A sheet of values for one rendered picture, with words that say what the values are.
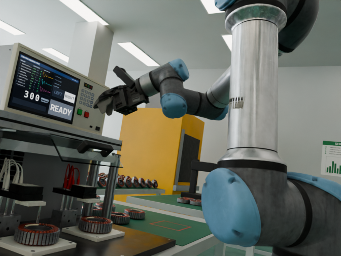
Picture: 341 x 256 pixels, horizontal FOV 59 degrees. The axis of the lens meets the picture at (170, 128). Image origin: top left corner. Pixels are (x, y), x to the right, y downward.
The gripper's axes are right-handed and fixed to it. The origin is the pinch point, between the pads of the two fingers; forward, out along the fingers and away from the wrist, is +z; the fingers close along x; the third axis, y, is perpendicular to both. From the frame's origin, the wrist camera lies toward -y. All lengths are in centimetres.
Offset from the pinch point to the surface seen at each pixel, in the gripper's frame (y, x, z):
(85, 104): -3.3, 2.4, 6.4
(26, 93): -0.5, -23.1, 7.6
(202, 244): 57, 43, -8
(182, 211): 37, 137, 36
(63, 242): 43.4, -15.3, 8.8
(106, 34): -292, 303, 161
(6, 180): 23.0, -23.6, 18.4
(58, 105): 0.0, -10.1, 7.9
